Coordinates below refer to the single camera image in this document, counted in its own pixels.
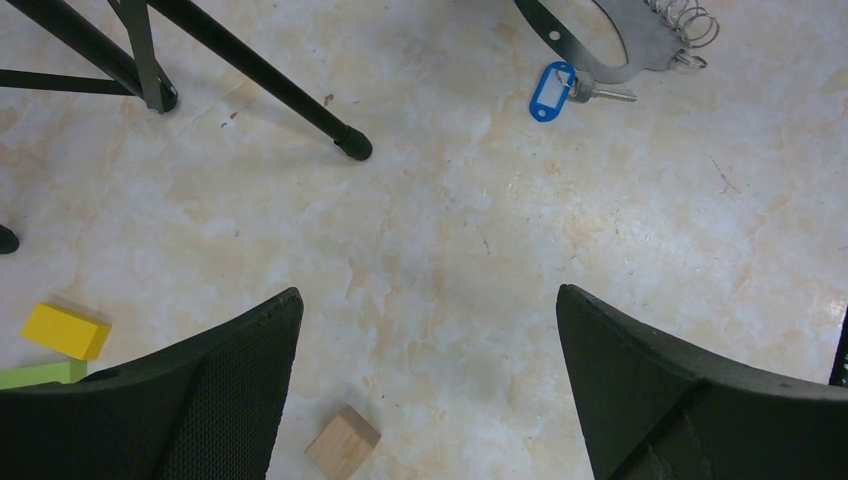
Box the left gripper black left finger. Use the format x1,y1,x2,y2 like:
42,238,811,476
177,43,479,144
1,287,304,479

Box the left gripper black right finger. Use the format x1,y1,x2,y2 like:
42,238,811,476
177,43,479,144
556,285,847,479

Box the green block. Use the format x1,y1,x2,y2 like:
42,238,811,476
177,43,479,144
0,360,87,390

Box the yellow block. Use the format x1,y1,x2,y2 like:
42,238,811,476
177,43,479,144
21,303,111,361

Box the black music stand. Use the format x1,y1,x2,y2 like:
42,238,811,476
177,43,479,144
0,0,374,256

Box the blue key tag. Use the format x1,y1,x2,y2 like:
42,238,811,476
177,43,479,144
529,61,577,123

